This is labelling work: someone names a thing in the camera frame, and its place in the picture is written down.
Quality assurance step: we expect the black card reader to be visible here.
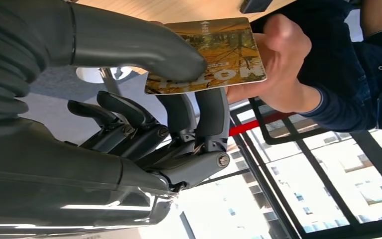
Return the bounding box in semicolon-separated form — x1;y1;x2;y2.
239;0;274;14

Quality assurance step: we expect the person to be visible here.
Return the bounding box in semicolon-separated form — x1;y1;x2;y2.
225;0;382;153

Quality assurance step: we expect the red barrier belt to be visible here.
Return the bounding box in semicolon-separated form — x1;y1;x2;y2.
228;111;295;137

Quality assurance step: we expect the chrome stanchion post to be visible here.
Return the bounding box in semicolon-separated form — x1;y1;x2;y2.
76;67;134;97

